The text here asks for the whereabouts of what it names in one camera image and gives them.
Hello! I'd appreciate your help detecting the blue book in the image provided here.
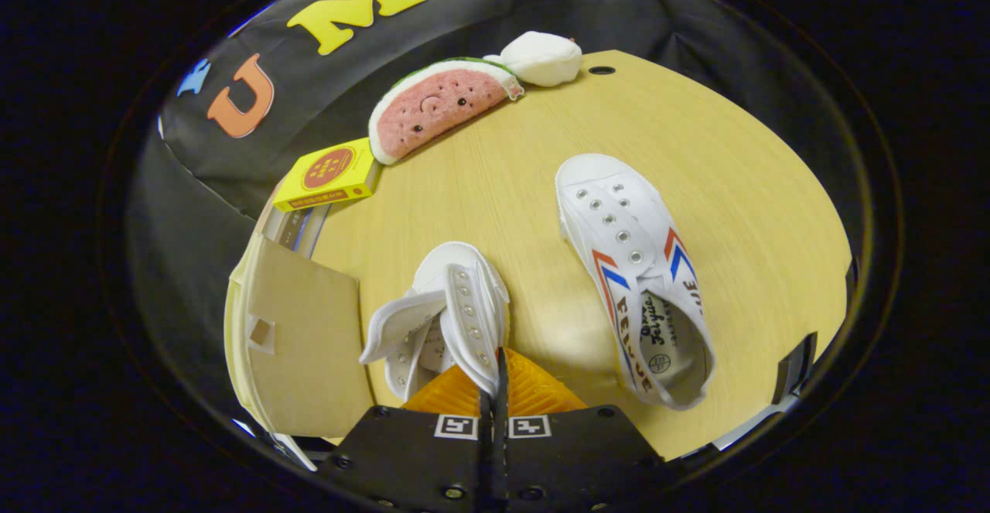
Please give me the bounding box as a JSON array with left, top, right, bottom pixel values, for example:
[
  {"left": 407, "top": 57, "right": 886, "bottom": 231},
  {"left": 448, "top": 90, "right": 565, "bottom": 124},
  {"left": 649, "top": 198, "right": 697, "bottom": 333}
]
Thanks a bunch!
[{"left": 290, "top": 205, "right": 335, "bottom": 260}]

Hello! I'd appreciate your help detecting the white canvas shoe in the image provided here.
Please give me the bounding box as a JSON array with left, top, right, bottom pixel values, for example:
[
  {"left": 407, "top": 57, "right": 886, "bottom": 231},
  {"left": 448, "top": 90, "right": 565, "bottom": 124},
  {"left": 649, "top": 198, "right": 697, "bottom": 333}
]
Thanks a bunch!
[
  {"left": 555, "top": 153, "right": 717, "bottom": 412},
  {"left": 359, "top": 241, "right": 512, "bottom": 402}
]

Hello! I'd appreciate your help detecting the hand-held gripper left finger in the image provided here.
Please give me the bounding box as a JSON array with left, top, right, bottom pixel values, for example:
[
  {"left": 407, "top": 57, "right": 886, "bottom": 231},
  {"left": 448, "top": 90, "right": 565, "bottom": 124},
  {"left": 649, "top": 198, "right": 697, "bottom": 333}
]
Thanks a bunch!
[{"left": 317, "top": 347, "right": 496, "bottom": 513}]

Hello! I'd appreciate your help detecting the black backdrop cloth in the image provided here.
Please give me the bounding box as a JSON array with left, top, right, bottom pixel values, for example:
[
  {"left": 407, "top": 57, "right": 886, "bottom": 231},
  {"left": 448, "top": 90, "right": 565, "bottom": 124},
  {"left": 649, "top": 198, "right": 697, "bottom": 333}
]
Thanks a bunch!
[{"left": 124, "top": 0, "right": 871, "bottom": 390}]

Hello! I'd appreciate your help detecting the watermelon slice plush toy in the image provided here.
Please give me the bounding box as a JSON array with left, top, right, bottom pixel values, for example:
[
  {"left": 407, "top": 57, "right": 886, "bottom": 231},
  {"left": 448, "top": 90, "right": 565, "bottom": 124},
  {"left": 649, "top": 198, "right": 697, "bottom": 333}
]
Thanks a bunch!
[{"left": 367, "top": 57, "right": 525, "bottom": 166}]

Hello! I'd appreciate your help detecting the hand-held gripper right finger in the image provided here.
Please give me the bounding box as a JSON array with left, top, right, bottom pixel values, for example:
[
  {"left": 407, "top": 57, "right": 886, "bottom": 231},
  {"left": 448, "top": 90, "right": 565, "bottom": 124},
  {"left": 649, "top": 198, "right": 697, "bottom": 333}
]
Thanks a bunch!
[{"left": 495, "top": 347, "right": 666, "bottom": 513}]

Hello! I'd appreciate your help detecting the black box-shaped object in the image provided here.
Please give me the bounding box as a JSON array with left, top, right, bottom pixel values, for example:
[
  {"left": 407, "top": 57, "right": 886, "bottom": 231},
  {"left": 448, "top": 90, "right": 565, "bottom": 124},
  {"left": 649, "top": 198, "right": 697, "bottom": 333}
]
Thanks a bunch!
[{"left": 772, "top": 332, "right": 819, "bottom": 406}]

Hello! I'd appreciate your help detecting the white round plush toy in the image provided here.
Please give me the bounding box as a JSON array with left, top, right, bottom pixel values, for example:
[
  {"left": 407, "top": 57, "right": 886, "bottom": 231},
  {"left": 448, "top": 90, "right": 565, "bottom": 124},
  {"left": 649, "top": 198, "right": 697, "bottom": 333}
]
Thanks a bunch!
[{"left": 483, "top": 31, "right": 583, "bottom": 88}]

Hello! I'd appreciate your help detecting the yellow book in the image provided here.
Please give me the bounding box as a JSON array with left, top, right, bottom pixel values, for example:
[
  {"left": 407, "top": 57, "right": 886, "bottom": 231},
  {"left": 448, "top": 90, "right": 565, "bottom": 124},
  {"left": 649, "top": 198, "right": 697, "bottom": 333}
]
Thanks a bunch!
[{"left": 272, "top": 138, "right": 382, "bottom": 214}]

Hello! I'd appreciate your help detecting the grey book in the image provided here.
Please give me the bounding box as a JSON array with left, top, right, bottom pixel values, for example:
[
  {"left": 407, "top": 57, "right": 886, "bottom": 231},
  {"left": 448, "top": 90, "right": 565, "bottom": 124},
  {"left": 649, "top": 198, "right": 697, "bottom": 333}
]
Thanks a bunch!
[{"left": 258, "top": 202, "right": 310, "bottom": 255}]

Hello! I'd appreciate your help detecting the beige storage box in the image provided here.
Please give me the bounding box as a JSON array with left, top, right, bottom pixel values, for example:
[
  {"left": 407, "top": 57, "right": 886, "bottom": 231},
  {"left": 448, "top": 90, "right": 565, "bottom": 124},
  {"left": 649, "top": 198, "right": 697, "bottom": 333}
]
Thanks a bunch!
[{"left": 224, "top": 231, "right": 377, "bottom": 472}]

